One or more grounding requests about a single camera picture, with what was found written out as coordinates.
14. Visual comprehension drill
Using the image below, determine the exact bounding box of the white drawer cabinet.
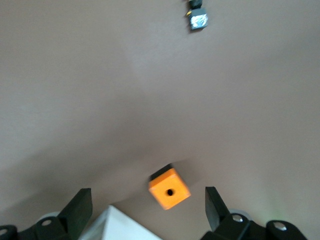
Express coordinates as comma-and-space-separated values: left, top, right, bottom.
82, 204, 164, 240

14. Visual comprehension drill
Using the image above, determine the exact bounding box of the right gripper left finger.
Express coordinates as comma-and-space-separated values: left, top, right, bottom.
34, 187, 94, 240

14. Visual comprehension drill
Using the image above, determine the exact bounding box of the small blue orange connector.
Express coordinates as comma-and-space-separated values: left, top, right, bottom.
185, 0, 209, 32

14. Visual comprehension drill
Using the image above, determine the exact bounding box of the orange button enclosure box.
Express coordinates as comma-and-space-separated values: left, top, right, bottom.
148, 163, 192, 211

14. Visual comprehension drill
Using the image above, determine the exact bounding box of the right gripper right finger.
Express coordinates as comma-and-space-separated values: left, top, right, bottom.
201, 186, 259, 240

